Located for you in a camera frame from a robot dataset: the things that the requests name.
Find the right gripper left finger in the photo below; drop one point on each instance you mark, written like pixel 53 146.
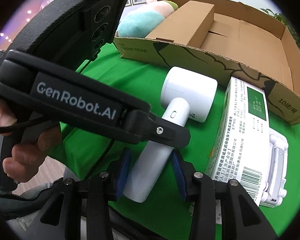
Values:
pixel 60 217

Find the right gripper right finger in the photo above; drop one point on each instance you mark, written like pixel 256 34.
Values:
pixel 241 217

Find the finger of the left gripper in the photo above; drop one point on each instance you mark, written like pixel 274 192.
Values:
pixel 165 132

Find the white folding phone stand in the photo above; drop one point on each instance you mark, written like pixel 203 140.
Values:
pixel 274 190

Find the white handheld lint remover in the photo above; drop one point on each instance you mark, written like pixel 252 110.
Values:
pixel 184 95

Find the white green medicine box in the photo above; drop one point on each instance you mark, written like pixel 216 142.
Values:
pixel 241 145

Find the person's left hand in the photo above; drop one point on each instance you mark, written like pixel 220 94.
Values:
pixel 26 158

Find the pastel plush toy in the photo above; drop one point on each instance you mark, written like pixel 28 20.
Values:
pixel 142 21

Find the brown cardboard box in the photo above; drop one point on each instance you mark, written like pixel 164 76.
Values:
pixel 223 39

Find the right potted green plant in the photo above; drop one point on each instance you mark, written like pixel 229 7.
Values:
pixel 282 18

